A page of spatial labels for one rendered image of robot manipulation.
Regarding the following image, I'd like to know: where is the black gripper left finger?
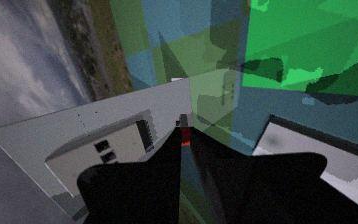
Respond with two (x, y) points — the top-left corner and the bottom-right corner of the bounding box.
(77, 127), (182, 224)

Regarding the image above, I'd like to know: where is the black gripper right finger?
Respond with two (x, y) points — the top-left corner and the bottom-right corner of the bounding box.
(189, 127), (327, 224)

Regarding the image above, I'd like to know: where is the green square mat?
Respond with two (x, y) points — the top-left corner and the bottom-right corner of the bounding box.
(242, 0), (358, 96)

